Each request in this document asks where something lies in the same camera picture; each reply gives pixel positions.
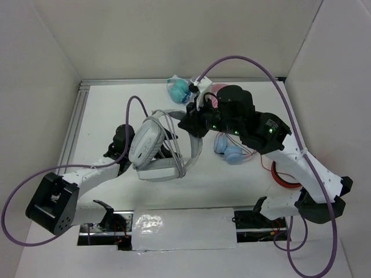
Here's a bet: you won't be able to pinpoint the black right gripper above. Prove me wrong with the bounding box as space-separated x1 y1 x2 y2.
176 94 242 137

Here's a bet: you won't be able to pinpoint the white grey headphones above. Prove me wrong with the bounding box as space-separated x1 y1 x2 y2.
129 109 203 182

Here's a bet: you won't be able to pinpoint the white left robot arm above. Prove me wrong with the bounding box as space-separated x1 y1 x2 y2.
26 124 135 236

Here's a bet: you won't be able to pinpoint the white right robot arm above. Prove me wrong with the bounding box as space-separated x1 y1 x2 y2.
178 85 353 227

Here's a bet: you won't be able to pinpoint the pink headphones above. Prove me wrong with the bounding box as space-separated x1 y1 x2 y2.
208 83 227 108

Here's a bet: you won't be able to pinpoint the teal headphones in plastic bag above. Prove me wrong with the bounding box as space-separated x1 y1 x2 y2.
166 75 192 104

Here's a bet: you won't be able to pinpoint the light blue headphones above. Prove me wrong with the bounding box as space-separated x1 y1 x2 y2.
213 133 249 164

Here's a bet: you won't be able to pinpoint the red black headphones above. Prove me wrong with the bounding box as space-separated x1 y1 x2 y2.
271 160 304 191

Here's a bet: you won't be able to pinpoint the white taped cover sheet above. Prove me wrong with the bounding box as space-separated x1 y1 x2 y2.
132 208 238 251

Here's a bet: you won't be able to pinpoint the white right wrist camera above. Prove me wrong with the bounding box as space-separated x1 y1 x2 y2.
190 76 212 111

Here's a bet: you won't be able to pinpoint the aluminium frame rail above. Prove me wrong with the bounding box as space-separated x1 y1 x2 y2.
61 78 292 179

